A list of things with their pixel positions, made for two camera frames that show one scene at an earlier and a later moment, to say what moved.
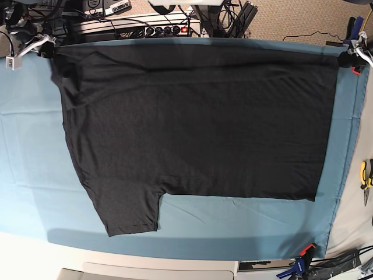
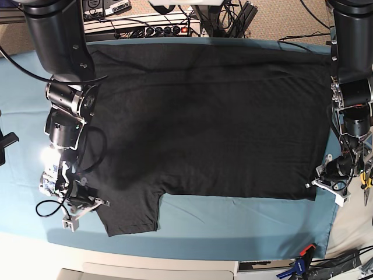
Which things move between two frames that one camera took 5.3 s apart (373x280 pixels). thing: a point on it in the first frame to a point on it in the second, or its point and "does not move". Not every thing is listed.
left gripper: (345, 59) to (334, 175)
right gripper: (28, 35) to (83, 198)
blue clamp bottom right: (301, 265) does not move
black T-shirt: (213, 119) does not move
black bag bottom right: (327, 268) does not move
